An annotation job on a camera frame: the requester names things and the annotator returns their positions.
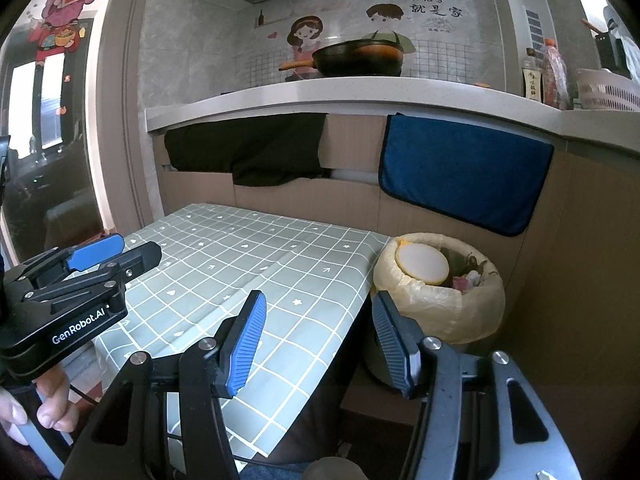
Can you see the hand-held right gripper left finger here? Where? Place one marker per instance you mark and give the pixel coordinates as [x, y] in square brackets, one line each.
[245, 350]

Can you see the green checkered tablecloth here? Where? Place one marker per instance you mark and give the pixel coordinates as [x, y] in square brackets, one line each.
[250, 250]

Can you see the small dark wall fixture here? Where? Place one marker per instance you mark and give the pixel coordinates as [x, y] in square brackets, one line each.
[260, 18]

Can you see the person's left hand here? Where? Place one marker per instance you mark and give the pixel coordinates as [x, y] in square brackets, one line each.
[55, 405]

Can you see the cartoon couple wall sticker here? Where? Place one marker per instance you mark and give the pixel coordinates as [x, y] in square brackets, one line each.
[302, 35]

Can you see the blue towel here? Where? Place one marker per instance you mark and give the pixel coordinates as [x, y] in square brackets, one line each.
[465, 175]

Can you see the red figure door sticker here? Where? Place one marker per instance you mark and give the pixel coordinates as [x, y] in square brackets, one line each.
[62, 5]

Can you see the white kitchen counter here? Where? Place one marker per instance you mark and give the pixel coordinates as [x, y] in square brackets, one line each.
[350, 95]

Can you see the trash bin with yellow bag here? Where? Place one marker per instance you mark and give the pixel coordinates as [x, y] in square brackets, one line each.
[450, 315]

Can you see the dark sauce bottle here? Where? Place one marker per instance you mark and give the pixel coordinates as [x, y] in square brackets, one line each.
[532, 77]

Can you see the black cloth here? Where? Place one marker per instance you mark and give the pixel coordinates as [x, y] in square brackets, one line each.
[250, 145]

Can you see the black knife holder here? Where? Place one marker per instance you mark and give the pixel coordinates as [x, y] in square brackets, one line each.
[607, 45]

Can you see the red-capped bottle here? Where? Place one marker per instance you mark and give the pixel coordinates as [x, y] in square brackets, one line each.
[554, 77]

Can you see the glass sliding door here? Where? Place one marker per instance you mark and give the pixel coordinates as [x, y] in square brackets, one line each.
[60, 160]

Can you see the pink plastic basket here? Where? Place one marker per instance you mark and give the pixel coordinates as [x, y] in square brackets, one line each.
[607, 92]

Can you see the round yellow sponge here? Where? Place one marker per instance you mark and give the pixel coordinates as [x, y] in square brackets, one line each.
[422, 262]

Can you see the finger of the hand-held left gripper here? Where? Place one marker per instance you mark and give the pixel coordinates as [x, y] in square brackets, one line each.
[135, 260]
[95, 252]

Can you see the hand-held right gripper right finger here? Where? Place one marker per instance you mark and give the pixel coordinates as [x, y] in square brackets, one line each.
[395, 345]

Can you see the white wall vent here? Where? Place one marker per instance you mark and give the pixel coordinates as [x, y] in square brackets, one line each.
[534, 27]

